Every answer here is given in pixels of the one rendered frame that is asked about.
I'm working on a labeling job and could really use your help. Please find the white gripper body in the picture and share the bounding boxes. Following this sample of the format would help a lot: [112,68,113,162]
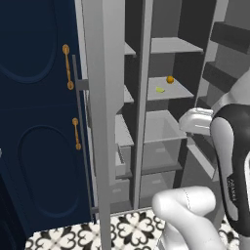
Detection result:
[178,107,215,137]

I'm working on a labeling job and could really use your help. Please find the grey fridge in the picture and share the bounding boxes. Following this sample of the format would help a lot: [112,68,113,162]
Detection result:
[114,0,229,213]

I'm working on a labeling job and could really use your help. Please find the clear fridge drawer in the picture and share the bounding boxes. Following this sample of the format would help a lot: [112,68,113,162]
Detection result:
[139,169,179,200]
[114,143,132,178]
[142,136,188,172]
[109,178,132,205]

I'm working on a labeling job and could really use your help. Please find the grey fridge door with shelves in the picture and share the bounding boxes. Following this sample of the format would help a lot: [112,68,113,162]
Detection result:
[187,0,250,184]

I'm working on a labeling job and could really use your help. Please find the navy cupboard door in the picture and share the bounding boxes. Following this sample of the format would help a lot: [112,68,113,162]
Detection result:
[0,103,96,237]
[0,0,86,110]

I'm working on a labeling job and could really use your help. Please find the gold cupboard handle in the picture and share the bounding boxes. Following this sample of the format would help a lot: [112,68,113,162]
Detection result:
[71,117,83,151]
[62,43,75,91]

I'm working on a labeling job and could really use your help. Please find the dark grey fridge door handle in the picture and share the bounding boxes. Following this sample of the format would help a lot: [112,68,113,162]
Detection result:
[71,54,100,215]

